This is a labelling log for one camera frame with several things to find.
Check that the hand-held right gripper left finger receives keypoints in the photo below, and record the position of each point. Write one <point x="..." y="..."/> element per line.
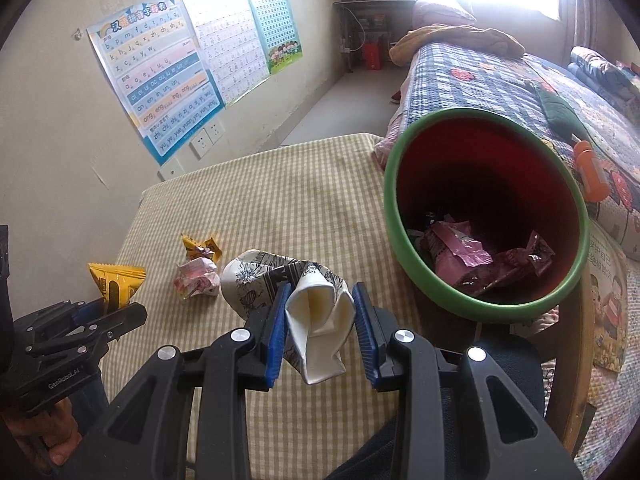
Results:
<point x="276" y="340"/>

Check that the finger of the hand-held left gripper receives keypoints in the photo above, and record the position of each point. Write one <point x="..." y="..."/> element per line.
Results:
<point x="87" y="310"/>
<point x="120" y="320"/>

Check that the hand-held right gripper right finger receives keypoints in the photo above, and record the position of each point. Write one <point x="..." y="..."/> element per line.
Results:
<point x="367" y="340"/>

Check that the yellow striped snack wrapper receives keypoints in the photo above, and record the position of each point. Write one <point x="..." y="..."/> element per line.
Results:
<point x="117" y="282"/>

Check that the patterned paper cup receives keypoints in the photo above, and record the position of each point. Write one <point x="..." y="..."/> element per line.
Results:
<point x="320" y="320"/>

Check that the red bin with green rim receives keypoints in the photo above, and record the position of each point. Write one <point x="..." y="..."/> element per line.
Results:
<point x="475" y="170"/>

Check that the person's left hand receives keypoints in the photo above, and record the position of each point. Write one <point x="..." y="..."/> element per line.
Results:
<point x="60" y="435"/>

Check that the crumpled pink white wrapper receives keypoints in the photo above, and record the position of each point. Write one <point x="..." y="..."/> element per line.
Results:
<point x="197" y="280"/>

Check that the small yellow candy wrapper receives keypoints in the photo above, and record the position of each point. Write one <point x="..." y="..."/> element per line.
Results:
<point x="202" y="247"/>

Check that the light pink snack wrapper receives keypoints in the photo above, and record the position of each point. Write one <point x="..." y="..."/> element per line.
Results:
<point x="452" y="250"/>

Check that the dark pink snack wrapper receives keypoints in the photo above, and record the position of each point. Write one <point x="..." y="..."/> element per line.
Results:
<point x="520" y="260"/>

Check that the wooden table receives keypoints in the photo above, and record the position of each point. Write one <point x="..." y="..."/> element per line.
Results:
<point x="575" y="385"/>

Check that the children's picture book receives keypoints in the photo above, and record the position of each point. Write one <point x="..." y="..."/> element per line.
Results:
<point x="607" y="310"/>

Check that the orange plastic bottle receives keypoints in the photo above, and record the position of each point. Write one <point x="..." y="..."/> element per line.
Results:
<point x="592" y="175"/>

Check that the blue checked patchwork quilt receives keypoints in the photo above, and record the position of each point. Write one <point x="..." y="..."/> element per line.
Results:
<point x="475" y="80"/>

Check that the red bag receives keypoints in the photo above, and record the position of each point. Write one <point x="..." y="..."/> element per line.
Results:
<point x="372" y="56"/>

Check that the dark green cloth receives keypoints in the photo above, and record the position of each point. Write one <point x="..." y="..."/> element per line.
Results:
<point x="560" y="112"/>

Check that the brown blanket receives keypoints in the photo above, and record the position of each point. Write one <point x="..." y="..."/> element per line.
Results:
<point x="450" y="40"/>

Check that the dark desk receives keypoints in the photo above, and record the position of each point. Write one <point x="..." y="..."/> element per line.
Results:
<point x="365" y="5"/>

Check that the pink pillow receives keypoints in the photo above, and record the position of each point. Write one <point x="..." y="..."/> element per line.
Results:
<point x="442" y="10"/>

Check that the folded blue quilt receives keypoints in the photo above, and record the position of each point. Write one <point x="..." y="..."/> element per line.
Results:
<point x="605" y="75"/>

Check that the beige curtain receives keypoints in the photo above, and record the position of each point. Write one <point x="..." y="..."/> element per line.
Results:
<point x="600" y="5"/>

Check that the colourful letter wall poster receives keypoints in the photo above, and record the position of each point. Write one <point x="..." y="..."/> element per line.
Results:
<point x="155" y="75"/>

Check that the white chart wall poster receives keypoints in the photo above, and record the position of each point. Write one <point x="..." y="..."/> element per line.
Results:
<point x="225" y="40"/>

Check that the green chart wall poster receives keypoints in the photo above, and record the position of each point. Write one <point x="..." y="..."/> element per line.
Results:
<point x="275" y="25"/>

